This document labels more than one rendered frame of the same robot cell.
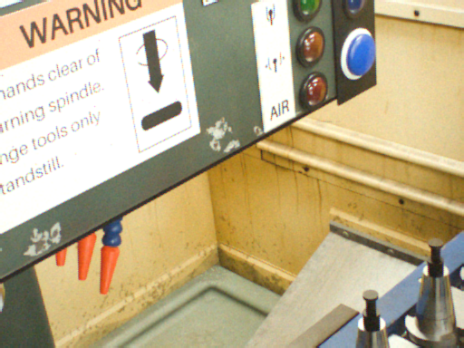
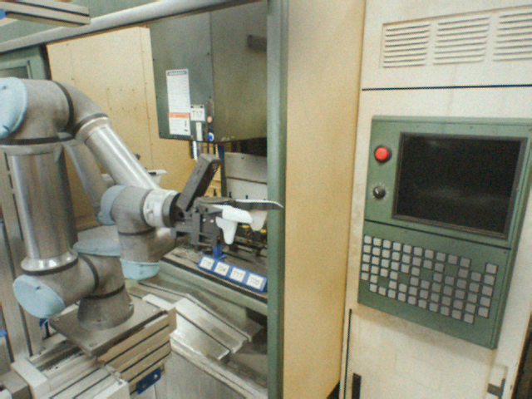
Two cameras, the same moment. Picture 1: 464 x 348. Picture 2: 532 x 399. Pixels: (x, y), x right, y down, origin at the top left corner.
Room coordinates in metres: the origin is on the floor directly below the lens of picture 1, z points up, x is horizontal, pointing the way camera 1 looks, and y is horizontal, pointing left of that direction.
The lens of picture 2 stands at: (0.51, -1.86, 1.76)
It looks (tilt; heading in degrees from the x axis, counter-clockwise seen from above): 16 degrees down; 79
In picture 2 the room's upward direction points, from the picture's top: straight up
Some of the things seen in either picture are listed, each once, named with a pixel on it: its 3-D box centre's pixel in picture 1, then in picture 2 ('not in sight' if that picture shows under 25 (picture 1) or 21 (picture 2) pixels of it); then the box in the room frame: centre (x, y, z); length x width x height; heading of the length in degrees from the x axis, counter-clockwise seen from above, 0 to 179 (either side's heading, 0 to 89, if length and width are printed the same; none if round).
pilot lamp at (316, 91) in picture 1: (314, 91); not in sight; (0.53, -0.06, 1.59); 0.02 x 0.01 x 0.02; 132
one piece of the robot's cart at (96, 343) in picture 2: not in sight; (102, 327); (0.21, -0.88, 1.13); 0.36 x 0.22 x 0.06; 44
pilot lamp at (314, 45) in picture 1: (312, 46); not in sight; (0.53, -0.06, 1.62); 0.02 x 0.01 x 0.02; 132
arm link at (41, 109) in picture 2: not in sight; (41, 204); (0.15, -0.99, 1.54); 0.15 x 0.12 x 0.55; 58
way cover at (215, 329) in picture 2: not in sight; (178, 312); (0.36, -0.16, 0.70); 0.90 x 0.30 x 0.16; 132
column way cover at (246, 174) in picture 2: not in sight; (252, 191); (0.86, 0.56, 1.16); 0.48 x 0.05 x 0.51; 132
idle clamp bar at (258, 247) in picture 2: not in sight; (244, 246); (0.74, 0.11, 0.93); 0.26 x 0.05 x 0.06; 137
